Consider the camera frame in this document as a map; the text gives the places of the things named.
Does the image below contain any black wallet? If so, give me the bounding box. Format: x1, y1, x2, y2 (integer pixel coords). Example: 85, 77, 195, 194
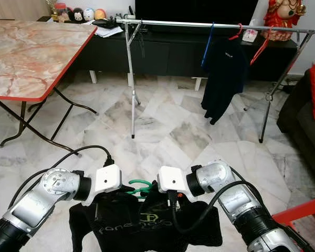
92, 18, 121, 29

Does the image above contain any black t-shirt grey print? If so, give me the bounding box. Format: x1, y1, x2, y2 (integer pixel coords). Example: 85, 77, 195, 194
69, 186, 224, 252

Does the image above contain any red plastic hanger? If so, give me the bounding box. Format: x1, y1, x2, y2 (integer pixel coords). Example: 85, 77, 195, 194
249, 29, 271, 66
228, 24, 243, 40

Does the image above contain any marble folding table red edge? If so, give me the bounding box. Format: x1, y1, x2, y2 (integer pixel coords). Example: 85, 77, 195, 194
0, 20, 99, 153

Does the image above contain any black television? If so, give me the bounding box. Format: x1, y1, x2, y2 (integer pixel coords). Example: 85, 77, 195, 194
135, 0, 259, 25

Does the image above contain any dark grey sofa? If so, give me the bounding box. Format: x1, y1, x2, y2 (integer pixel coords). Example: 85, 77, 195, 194
277, 68, 315, 176

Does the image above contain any white paper stack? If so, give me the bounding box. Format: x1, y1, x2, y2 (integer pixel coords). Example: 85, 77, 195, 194
96, 25, 124, 38

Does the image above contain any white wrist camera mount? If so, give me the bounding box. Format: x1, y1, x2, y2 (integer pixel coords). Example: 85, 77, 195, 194
94, 164, 122, 194
157, 166, 190, 196

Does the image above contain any glass jar red lid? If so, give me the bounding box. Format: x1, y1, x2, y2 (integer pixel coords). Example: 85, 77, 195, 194
54, 3, 69, 23

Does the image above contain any red plastic stool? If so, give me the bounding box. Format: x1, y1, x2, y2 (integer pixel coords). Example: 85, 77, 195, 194
272, 195, 315, 252

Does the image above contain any green plastic hanger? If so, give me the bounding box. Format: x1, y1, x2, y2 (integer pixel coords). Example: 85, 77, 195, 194
128, 180, 161, 196

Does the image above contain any blue plastic hanger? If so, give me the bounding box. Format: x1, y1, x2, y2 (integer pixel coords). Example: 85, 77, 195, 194
201, 22, 216, 68

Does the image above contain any red gold figurine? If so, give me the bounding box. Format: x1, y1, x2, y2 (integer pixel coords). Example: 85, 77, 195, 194
262, 0, 308, 41

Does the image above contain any silver clothes rack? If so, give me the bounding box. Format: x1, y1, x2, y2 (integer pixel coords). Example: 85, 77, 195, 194
115, 18, 315, 143

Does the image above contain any light wooden cabinet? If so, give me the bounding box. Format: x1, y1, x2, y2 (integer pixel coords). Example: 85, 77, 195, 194
0, 0, 50, 22

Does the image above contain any navy t-shirt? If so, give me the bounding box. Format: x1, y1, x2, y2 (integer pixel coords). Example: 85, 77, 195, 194
201, 37, 250, 125

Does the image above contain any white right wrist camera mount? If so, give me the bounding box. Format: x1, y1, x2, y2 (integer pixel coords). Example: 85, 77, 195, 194
157, 166, 190, 196

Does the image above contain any black TV console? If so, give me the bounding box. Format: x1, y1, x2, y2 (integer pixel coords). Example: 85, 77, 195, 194
37, 16, 300, 85

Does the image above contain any white tissue box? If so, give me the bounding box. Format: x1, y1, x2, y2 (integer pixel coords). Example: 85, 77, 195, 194
243, 29, 258, 43

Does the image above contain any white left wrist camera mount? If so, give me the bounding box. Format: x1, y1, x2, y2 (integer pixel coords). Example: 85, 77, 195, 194
94, 164, 122, 194

